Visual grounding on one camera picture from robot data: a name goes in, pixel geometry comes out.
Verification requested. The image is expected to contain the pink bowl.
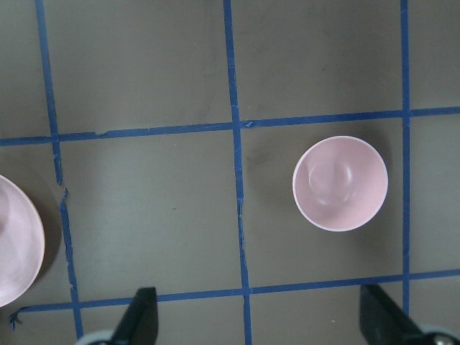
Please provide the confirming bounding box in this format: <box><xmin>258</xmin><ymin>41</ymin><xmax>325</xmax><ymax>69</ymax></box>
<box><xmin>292</xmin><ymin>136</ymin><xmax>389</xmax><ymax>232</ymax></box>

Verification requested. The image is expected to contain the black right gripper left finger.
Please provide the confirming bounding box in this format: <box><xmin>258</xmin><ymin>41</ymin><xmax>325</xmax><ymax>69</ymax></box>
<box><xmin>111</xmin><ymin>287</ymin><xmax>159</xmax><ymax>344</ymax></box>

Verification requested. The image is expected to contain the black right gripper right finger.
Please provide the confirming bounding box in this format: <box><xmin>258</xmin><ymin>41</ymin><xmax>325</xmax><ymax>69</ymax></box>
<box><xmin>359</xmin><ymin>285</ymin><xmax>425</xmax><ymax>344</ymax></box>

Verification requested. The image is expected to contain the pink plate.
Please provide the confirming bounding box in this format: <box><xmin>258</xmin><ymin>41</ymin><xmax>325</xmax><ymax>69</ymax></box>
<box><xmin>1</xmin><ymin>176</ymin><xmax>45</xmax><ymax>307</ymax></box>

